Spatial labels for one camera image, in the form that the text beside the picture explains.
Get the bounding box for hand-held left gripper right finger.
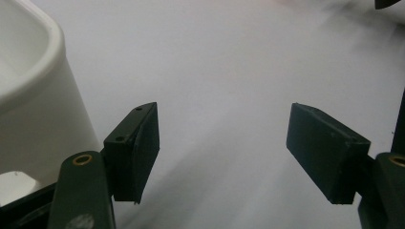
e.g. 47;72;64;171
286;102;372;205

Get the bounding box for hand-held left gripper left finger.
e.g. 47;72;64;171
103;101;160;205

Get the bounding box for white plastic container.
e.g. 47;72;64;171
0;0;103;185

